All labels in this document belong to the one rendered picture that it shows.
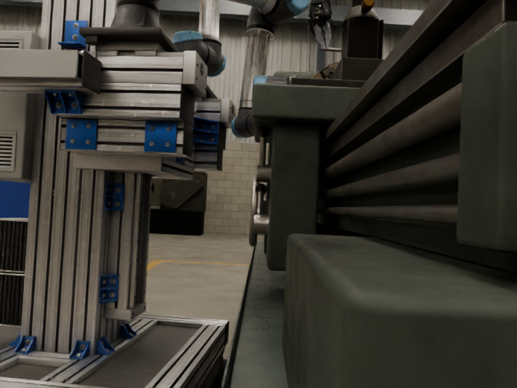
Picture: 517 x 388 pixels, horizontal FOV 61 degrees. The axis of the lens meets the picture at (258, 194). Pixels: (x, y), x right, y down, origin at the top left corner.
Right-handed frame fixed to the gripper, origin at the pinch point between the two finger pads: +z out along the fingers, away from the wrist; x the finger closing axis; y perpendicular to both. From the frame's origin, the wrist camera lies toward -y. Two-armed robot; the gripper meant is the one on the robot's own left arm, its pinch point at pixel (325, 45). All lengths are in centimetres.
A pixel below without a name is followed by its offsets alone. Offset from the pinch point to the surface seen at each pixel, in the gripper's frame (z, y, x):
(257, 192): 52, 77, -36
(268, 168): 48, 78, -33
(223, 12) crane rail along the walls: -446, -924, -36
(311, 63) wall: -299, -1001, 170
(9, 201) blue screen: -27, -471, -394
